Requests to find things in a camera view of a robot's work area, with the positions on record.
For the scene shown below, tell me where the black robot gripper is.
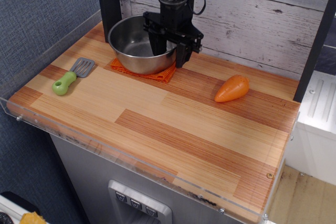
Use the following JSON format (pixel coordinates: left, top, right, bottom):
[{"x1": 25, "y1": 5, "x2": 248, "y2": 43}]
[{"x1": 143, "y1": 0, "x2": 204, "y2": 68}]

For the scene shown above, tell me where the stainless steel pot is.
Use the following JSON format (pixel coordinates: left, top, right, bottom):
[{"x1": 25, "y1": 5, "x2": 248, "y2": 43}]
[{"x1": 108, "y1": 15, "x2": 176, "y2": 74}]

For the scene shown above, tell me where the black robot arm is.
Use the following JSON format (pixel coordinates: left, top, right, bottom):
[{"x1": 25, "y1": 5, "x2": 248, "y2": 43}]
[{"x1": 143, "y1": 0, "x2": 206, "y2": 68}]

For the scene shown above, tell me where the orange folded cloth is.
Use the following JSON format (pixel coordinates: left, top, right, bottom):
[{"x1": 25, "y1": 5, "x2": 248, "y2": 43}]
[{"x1": 110, "y1": 58, "x2": 176, "y2": 83}]

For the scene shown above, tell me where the orange plastic carrot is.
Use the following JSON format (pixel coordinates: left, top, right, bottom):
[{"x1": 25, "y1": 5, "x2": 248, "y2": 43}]
[{"x1": 214, "y1": 75, "x2": 249, "y2": 103}]

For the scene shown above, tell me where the clear acrylic table guard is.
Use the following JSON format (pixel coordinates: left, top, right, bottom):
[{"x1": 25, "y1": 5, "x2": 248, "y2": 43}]
[{"x1": 8, "y1": 10, "x2": 303, "y2": 215}]

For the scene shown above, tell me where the grey toy fridge cabinet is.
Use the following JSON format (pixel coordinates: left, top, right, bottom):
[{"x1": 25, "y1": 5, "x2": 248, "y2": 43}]
[{"x1": 51, "y1": 135, "x2": 266, "y2": 223}]

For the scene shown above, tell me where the silver dispenser button panel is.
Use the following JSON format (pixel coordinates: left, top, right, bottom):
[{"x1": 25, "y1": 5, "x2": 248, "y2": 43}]
[{"x1": 108, "y1": 180, "x2": 173, "y2": 223}]

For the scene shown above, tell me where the white toy sink counter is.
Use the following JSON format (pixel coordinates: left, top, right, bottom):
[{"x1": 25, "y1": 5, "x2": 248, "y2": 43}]
[{"x1": 285, "y1": 71, "x2": 335, "y2": 185}]

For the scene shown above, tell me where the yellow object bottom left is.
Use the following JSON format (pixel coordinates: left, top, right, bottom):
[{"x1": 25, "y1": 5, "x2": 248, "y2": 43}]
[{"x1": 19, "y1": 212, "x2": 47, "y2": 224}]

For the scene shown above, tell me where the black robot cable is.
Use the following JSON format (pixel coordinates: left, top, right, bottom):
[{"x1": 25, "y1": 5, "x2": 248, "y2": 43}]
[{"x1": 190, "y1": 0, "x2": 207, "y2": 16}]

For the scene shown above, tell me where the green handled grey spatula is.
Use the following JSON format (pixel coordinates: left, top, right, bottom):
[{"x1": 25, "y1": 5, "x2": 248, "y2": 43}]
[{"x1": 52, "y1": 57, "x2": 95, "y2": 96}]

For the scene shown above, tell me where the black right frame post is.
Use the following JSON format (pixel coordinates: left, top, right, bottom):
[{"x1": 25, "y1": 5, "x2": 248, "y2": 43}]
[{"x1": 293, "y1": 0, "x2": 335, "y2": 102}]

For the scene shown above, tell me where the black braided hose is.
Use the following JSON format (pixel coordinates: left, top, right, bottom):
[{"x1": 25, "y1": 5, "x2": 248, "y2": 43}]
[{"x1": 0, "y1": 211, "x2": 13, "y2": 224}]

